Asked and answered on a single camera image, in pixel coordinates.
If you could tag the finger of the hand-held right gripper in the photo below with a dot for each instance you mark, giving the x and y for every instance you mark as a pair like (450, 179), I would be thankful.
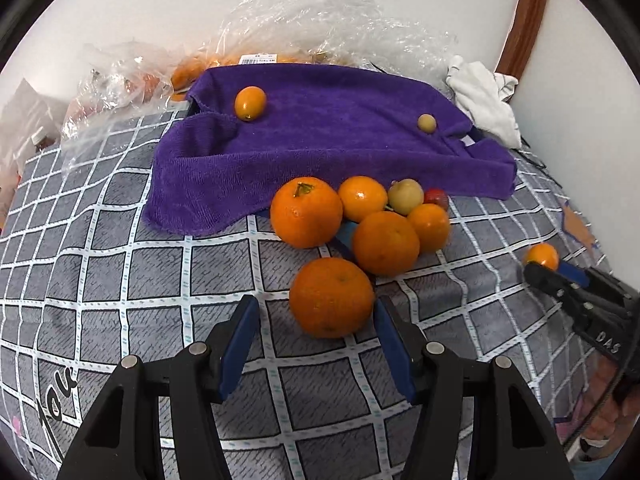
(575, 272)
(550, 282)

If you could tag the plastic bag of oranges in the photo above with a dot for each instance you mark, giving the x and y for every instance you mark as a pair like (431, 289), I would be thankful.
(130, 80)

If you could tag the person's blue jeans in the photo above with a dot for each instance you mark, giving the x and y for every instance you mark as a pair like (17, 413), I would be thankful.
(592, 470)

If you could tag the person's right hand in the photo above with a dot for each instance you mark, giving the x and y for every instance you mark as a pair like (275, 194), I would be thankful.
(602, 420)

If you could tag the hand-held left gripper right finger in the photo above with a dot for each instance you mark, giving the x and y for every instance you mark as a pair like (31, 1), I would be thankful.
(397, 345)

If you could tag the mandarin with green stem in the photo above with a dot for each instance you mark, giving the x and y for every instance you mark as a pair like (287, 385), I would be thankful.
(306, 215)

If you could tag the large green plum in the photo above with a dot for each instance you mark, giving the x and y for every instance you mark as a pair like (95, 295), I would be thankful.
(406, 196)

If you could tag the orange mandarin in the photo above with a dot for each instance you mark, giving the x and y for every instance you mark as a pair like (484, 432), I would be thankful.
(431, 228)
(331, 298)
(385, 243)
(363, 200)

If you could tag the grey checked blanket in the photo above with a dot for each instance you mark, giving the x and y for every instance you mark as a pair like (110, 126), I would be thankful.
(150, 280)

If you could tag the small green plum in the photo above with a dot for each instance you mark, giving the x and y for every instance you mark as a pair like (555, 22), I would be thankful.
(426, 123)

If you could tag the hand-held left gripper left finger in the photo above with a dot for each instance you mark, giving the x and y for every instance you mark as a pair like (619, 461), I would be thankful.
(235, 345)

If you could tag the white cloth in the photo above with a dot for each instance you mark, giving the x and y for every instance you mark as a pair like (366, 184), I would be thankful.
(482, 95)

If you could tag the small red fruit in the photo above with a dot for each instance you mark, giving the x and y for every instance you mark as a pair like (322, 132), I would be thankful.
(437, 198)

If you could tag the brown wooden door frame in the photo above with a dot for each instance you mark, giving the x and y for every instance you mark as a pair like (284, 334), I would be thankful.
(525, 15)

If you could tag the translucent grey plastic bag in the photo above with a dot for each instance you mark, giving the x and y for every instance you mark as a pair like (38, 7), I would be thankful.
(27, 110)

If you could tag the purple towel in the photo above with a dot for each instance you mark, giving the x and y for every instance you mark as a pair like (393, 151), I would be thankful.
(325, 125)

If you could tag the crumpled clear plastic bag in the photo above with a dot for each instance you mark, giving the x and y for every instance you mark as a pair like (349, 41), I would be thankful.
(325, 25)

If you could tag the smooth orange kumquat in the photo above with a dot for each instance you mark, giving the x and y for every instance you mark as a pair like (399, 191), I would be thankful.
(542, 255)
(250, 103)

